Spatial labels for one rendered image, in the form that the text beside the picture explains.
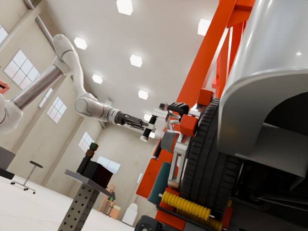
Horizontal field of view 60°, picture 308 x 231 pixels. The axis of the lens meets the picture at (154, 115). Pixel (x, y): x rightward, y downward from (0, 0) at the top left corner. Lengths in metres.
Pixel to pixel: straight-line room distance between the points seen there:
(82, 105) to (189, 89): 1.15
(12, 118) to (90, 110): 0.65
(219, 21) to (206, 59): 0.49
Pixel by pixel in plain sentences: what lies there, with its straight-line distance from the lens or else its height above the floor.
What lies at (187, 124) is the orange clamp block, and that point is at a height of 0.83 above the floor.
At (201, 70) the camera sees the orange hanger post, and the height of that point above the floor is 1.71.
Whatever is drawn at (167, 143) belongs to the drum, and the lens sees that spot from 1.59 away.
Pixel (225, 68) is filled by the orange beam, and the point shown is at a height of 2.61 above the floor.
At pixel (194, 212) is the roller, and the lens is 1.39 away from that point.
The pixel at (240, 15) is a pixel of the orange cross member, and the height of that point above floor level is 2.52.
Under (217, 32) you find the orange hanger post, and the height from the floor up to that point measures 2.18.
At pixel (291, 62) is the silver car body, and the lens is 0.72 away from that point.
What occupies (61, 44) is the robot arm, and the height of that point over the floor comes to 1.13.
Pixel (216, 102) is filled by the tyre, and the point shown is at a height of 1.04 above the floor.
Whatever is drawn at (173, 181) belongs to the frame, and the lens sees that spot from 1.44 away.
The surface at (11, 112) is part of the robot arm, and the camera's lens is 1.93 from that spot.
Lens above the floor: 0.34
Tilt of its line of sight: 22 degrees up
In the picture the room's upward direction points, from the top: 25 degrees clockwise
